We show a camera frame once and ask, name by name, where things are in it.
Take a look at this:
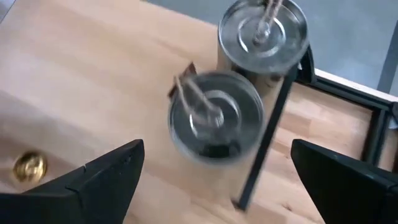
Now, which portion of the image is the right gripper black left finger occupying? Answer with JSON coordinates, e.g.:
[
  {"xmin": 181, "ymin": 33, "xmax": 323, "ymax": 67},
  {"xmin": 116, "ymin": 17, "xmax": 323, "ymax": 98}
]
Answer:
[{"xmin": 0, "ymin": 139, "xmax": 146, "ymax": 224}]

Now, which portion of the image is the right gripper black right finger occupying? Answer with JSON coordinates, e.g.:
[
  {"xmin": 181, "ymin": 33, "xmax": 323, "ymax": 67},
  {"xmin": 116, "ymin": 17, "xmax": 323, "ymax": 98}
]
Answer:
[{"xmin": 290, "ymin": 139, "xmax": 398, "ymax": 224}]

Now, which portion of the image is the large brass candlestick holder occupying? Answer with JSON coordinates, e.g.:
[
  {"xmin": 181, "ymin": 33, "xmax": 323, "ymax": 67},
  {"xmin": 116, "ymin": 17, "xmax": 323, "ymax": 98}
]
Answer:
[{"xmin": 12, "ymin": 150, "xmax": 49, "ymax": 184}]

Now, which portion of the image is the metal can with paper label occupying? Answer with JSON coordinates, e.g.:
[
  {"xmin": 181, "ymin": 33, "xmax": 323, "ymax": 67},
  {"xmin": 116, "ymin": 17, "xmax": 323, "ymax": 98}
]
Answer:
[{"xmin": 167, "ymin": 70, "xmax": 267, "ymax": 206}]

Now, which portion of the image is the dark ribbed metal can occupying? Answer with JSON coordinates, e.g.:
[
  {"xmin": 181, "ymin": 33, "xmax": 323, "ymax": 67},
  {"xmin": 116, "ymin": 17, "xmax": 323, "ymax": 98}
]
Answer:
[{"xmin": 216, "ymin": 0, "xmax": 311, "ymax": 106}]

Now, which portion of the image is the wooden shelf with black legs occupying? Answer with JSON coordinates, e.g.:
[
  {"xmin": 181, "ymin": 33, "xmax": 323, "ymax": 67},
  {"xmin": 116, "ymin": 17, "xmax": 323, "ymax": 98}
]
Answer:
[{"xmin": 232, "ymin": 45, "xmax": 317, "ymax": 213}]

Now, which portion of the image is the black table edge frame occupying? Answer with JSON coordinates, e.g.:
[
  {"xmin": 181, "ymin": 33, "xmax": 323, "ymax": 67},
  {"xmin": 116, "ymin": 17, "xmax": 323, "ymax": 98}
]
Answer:
[{"xmin": 312, "ymin": 70, "xmax": 398, "ymax": 175}]

